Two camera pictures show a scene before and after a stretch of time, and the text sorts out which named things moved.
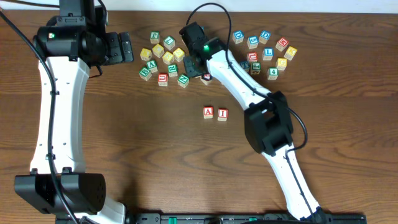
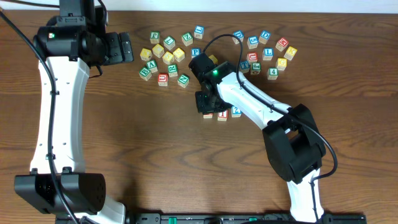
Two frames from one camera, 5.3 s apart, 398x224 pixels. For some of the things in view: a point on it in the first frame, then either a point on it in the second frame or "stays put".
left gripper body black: [114, 55] stays put
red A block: [208, 112] stays put
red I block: [222, 114] stays put
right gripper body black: [191, 68] -> [208, 105]
